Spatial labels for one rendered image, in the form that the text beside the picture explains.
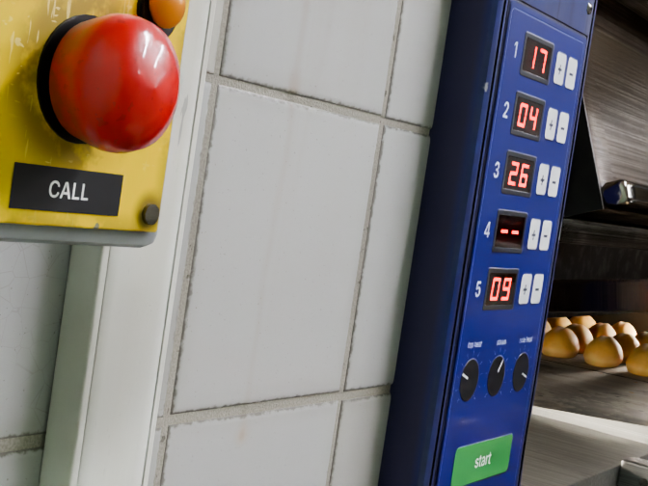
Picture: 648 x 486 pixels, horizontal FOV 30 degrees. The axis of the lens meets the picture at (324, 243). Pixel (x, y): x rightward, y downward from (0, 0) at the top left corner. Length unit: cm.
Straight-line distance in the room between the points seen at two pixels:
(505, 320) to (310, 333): 19
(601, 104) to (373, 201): 35
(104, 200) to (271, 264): 22
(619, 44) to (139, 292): 66
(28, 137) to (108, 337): 14
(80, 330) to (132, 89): 15
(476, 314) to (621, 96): 35
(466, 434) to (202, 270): 27
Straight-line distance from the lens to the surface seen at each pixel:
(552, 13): 78
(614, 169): 97
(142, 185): 39
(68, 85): 34
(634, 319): 279
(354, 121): 64
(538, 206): 80
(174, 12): 38
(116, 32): 34
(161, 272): 49
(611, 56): 104
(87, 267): 47
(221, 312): 56
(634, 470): 123
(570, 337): 228
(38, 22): 35
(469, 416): 75
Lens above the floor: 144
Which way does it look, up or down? 3 degrees down
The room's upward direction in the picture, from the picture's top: 8 degrees clockwise
